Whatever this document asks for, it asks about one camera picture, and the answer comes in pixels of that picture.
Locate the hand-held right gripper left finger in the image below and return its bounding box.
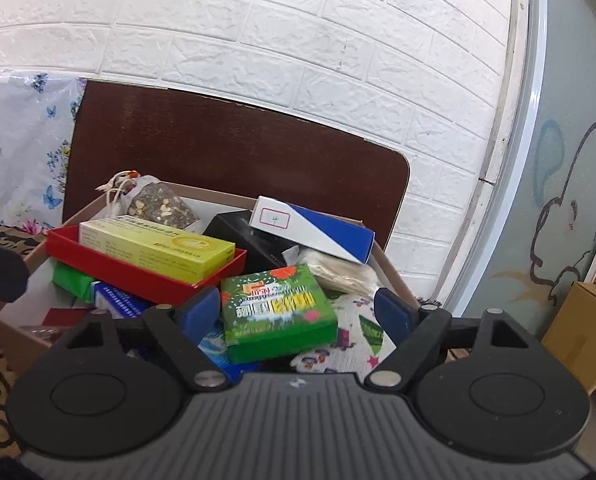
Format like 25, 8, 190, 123
52, 285, 232, 394

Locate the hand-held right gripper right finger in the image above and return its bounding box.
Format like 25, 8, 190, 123
364, 286, 545, 394

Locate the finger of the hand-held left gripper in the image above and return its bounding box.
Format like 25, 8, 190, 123
0, 237, 30, 304

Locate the brown cardboard box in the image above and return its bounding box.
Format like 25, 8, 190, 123
0, 180, 429, 368

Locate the red tray black inside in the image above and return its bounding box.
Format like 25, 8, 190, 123
45, 224, 249, 306

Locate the green box colourful print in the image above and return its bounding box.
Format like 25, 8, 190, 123
220, 264, 340, 365

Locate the yellow green medicine box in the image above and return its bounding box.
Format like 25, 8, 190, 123
78, 215, 236, 283

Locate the white and blue box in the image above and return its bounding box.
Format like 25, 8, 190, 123
249, 196, 376, 265

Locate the blue white printed packet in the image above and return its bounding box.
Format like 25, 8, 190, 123
198, 320, 244, 382

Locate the white printed bag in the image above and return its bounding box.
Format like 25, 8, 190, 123
290, 292, 399, 376

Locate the white plastic bag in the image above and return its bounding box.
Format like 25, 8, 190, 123
295, 247, 379, 301

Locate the red box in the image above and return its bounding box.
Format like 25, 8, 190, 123
43, 307, 91, 331

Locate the blue medicine box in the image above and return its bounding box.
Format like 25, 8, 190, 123
94, 281, 151, 321

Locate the floral printed plastic bag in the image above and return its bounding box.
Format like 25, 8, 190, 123
0, 71, 88, 228

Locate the black box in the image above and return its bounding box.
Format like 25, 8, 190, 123
203, 210, 301, 272

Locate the mesh sachet of dried herbs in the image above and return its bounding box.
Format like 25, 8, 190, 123
95, 170, 201, 233

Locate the dark brown wooden board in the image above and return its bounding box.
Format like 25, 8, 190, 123
60, 79, 411, 253

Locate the large cardboard carton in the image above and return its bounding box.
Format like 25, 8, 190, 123
542, 280, 596, 394

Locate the white door frame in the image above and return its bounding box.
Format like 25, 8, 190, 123
428, 0, 549, 311

